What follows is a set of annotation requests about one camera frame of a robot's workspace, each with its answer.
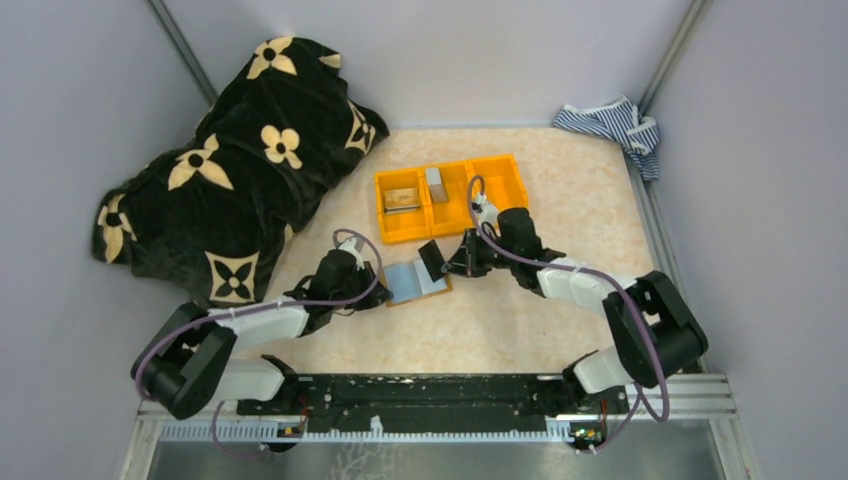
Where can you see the aluminium frame rail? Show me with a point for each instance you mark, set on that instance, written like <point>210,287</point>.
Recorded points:
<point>690,397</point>

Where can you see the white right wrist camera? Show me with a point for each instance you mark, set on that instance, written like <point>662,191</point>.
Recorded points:
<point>484,211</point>

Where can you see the black floral blanket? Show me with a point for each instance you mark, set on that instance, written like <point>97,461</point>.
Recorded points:
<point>213,217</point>

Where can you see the blue striped cloth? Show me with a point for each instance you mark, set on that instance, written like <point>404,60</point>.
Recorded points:
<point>622,122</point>

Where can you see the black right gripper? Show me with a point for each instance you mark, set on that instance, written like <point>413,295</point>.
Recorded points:
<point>470,255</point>

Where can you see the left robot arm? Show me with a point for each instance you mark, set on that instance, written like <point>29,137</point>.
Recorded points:
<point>193,361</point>

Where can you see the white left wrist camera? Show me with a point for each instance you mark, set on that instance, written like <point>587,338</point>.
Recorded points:
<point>353,246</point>

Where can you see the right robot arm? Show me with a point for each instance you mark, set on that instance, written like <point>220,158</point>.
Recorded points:
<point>655,334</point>

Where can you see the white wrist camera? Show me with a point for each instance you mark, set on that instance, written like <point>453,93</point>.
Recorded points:
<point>484,211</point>
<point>353,246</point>

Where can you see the grey box in bin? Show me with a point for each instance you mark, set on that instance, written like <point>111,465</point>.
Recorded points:
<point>435,185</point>

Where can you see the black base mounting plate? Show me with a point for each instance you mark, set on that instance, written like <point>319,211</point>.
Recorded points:
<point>478,403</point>

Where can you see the orange three-compartment bin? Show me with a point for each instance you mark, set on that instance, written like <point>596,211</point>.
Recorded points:
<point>504,187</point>

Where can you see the tan leather card holder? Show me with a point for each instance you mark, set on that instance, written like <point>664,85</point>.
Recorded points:
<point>437,289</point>

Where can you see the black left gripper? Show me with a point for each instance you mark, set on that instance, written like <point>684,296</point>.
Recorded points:
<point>370,294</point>

